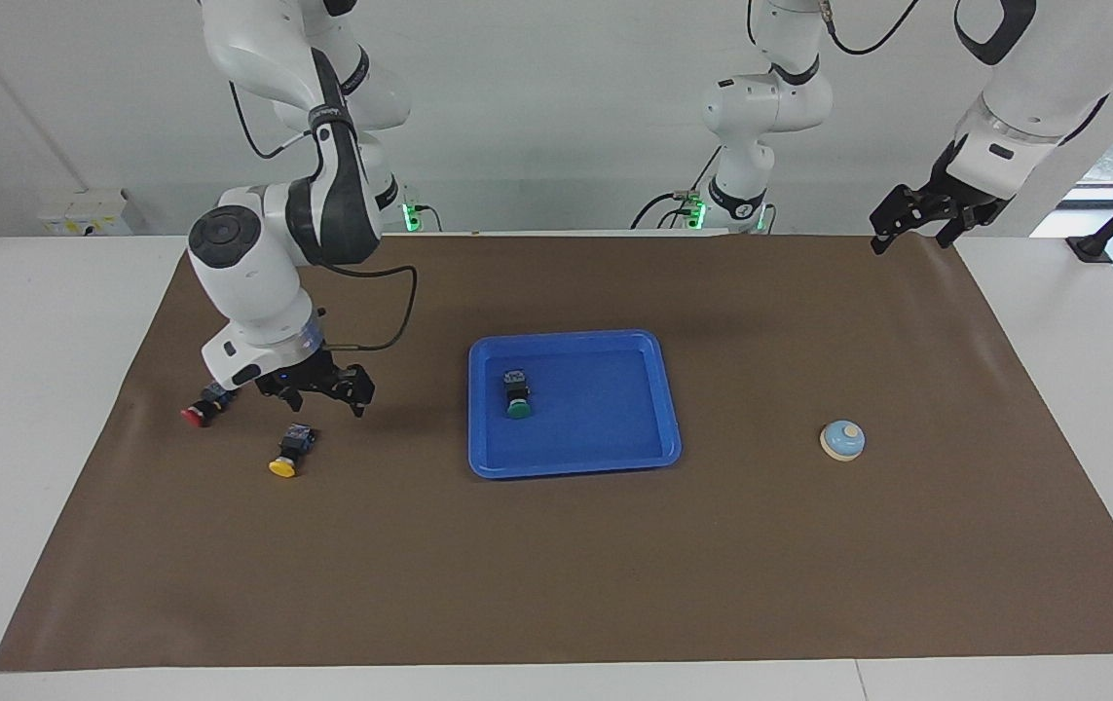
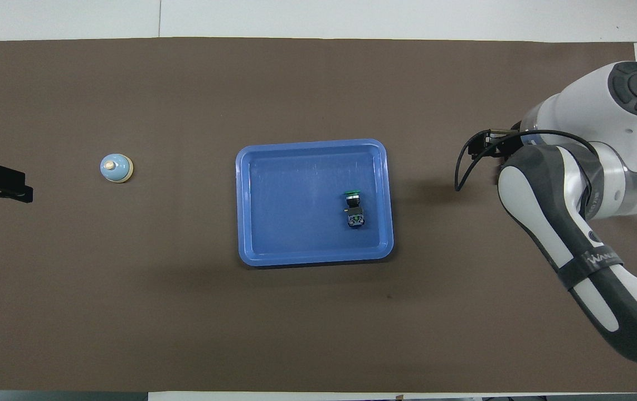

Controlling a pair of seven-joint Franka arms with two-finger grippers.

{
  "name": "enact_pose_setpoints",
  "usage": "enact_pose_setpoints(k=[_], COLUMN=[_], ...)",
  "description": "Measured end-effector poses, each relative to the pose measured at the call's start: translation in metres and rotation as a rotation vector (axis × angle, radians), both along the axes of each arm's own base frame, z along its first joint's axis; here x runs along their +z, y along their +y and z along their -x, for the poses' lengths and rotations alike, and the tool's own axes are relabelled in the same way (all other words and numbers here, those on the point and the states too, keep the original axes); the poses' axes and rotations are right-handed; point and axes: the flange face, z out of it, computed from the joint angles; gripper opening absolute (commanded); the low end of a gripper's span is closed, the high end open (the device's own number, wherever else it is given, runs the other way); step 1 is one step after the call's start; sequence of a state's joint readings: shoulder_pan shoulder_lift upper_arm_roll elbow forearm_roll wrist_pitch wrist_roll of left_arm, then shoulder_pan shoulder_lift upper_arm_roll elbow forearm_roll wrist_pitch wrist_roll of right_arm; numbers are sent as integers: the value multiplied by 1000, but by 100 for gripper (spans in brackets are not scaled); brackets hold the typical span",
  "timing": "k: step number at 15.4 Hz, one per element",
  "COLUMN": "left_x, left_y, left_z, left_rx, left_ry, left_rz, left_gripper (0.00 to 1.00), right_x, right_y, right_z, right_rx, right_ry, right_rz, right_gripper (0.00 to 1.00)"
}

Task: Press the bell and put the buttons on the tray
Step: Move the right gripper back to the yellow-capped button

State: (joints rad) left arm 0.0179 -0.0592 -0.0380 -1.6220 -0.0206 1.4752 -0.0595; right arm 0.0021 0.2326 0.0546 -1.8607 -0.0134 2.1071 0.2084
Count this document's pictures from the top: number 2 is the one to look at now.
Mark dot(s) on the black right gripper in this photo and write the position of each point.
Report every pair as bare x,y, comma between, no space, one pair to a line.
496,143

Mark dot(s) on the green push button switch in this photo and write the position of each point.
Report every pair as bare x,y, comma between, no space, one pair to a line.
355,214

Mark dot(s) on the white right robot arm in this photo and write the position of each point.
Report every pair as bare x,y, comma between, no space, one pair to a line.
602,167

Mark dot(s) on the light blue service bell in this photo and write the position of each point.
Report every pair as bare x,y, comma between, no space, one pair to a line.
114,169

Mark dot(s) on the blue plastic tray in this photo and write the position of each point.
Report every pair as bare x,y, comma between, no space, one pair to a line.
296,223

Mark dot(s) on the brown table mat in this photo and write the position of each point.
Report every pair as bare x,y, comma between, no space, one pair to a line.
184,306

